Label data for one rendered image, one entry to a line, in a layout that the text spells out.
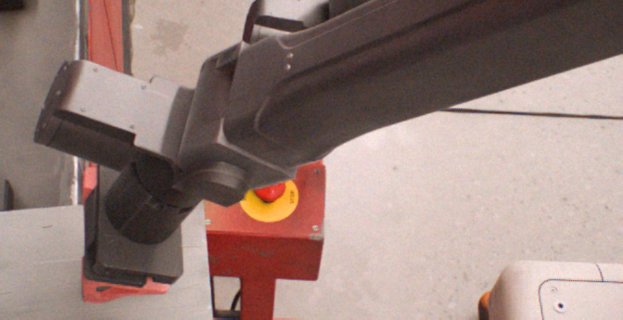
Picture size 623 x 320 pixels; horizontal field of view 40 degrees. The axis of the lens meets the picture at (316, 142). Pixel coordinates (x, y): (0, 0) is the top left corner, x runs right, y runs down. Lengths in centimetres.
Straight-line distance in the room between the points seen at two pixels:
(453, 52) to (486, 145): 175
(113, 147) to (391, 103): 21
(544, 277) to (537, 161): 55
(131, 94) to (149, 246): 14
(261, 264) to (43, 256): 38
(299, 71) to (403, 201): 156
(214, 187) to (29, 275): 30
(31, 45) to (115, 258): 51
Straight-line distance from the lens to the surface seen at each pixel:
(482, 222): 200
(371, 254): 191
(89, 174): 69
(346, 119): 44
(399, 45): 39
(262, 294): 134
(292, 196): 105
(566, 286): 165
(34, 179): 97
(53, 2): 114
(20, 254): 78
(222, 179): 50
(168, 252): 65
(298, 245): 104
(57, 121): 55
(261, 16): 92
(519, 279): 163
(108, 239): 63
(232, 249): 106
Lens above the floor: 167
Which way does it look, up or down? 55 degrees down
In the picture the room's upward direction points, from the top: 7 degrees clockwise
